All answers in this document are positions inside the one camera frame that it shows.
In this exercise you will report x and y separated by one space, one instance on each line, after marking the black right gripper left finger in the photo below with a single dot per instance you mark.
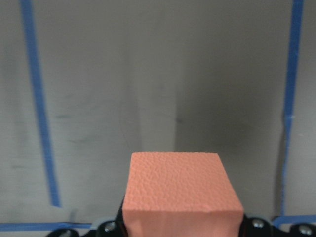
113 228

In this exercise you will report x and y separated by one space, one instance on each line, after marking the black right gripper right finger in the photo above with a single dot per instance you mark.
254 227

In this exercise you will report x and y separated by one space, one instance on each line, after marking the orange foam cube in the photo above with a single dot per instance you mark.
180 194

